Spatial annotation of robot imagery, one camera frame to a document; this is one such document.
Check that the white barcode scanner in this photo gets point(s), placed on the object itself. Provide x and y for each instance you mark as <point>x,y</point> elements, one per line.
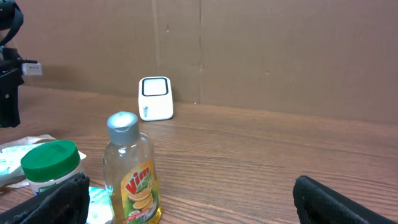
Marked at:
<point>155,99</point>

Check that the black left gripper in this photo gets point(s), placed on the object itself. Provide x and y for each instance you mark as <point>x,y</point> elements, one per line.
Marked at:
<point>11,78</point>

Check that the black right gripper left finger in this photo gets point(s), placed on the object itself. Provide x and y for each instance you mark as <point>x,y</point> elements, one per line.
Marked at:
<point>67,202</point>

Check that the green lid white jar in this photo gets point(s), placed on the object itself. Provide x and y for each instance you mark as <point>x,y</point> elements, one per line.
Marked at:
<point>50,163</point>

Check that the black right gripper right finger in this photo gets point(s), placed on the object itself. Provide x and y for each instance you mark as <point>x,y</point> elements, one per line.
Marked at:
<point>319,204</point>

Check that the teal wet wipes pack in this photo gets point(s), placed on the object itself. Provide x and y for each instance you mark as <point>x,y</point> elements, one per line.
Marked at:
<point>12,175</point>

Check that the yellow dish soap bottle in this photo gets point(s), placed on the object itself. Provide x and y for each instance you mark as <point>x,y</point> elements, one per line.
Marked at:
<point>129,172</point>

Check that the small teal tissue pack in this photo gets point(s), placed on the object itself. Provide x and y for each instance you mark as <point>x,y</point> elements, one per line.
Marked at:
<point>99,211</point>

